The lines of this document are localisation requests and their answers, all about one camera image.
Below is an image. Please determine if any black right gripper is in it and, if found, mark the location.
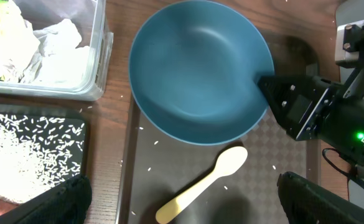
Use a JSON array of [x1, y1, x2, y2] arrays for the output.
[[258, 76, 364, 166]]

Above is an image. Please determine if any black waste tray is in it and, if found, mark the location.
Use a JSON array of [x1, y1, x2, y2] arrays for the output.
[[0, 103, 91, 220]]

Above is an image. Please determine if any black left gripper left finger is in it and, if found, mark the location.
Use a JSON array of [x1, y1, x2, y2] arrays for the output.
[[0, 174, 92, 224]]

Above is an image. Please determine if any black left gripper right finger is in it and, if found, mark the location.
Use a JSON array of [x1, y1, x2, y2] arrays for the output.
[[277, 172, 364, 224]]

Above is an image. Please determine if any white rice pile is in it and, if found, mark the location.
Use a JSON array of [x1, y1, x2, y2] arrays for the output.
[[0, 113, 88, 203]]

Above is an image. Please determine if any dark blue plate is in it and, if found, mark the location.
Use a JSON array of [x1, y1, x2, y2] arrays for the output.
[[128, 1, 274, 146]]

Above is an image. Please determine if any clear plastic waste bin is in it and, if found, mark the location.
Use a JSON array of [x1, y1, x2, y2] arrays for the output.
[[0, 0, 113, 101]]

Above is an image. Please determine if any yellow plastic spoon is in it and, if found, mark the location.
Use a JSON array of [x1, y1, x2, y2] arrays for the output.
[[155, 146, 248, 223]]

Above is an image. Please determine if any dark brown serving tray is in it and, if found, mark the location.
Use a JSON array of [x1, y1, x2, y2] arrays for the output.
[[115, 63, 322, 224]]

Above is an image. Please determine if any white paper tissue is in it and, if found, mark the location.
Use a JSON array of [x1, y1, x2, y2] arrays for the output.
[[0, 1, 90, 84]]

